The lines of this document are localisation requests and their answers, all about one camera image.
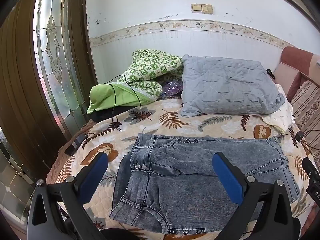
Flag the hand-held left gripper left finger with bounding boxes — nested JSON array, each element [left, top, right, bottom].
[[27, 151, 109, 240]]

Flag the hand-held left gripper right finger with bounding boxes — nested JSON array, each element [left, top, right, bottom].
[[212, 152, 300, 240]]

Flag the grey-blue denim pants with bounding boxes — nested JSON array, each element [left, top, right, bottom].
[[109, 133, 300, 235]]

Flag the black phone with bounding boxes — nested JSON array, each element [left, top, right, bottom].
[[64, 134, 87, 156]]

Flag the leaf-printed beige blanket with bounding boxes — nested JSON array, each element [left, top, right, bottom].
[[46, 97, 320, 240]]

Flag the cream white cloth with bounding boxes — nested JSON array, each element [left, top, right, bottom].
[[261, 84, 294, 134]]

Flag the plain green pillow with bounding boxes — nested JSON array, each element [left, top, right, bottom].
[[86, 82, 155, 115]]

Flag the striped beige cushion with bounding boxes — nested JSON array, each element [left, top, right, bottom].
[[290, 80, 320, 155]]

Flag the grey quilted pillow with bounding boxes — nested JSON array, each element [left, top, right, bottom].
[[180, 54, 285, 117]]

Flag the purple plastic bag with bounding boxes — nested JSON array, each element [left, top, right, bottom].
[[160, 80, 184, 97]]

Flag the green checkered quilt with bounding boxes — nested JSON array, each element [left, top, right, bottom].
[[117, 49, 184, 99]]

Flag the wooden door with stained glass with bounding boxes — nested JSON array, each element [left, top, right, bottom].
[[0, 0, 98, 230]]

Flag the pink padded headboard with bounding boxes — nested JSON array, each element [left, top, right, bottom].
[[272, 46, 320, 100]]

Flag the thin black cable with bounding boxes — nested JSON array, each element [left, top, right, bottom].
[[104, 74, 143, 133]]

